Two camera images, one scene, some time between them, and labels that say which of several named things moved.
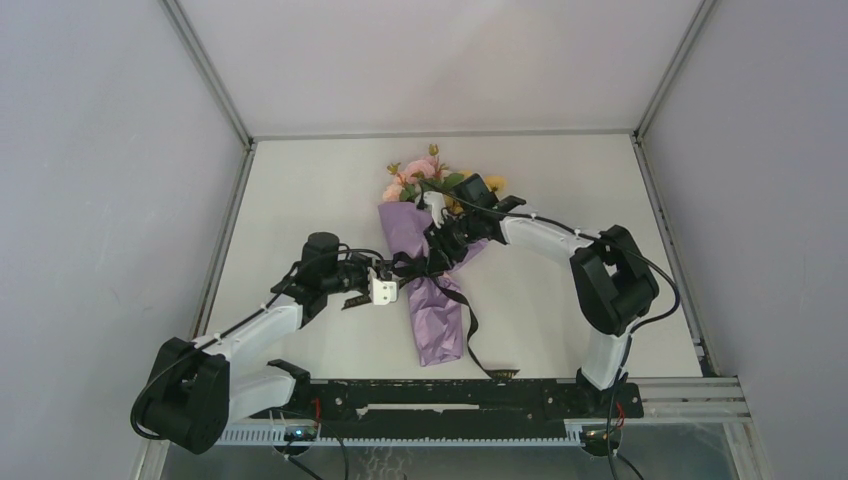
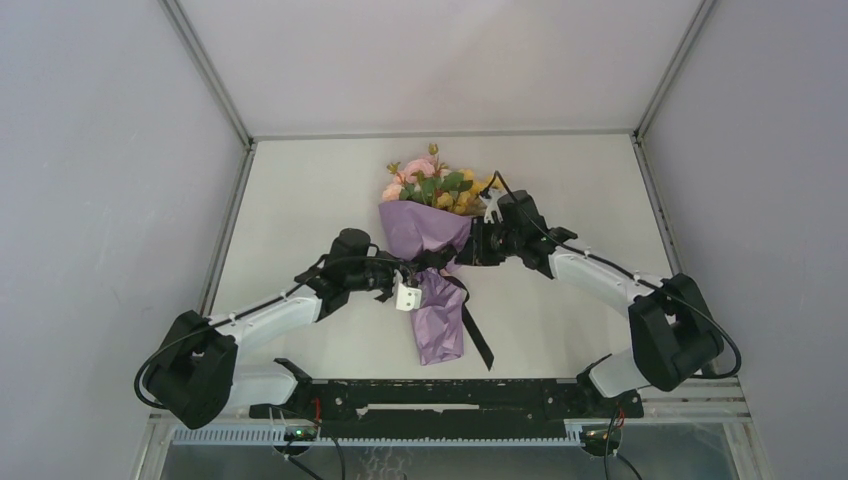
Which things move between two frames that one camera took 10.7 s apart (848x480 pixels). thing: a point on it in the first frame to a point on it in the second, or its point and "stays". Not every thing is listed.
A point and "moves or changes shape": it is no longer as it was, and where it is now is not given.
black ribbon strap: [408, 266] moves or changes shape
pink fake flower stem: [429, 167] stays
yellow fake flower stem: [496, 183] stays
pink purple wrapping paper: [435, 296] stays
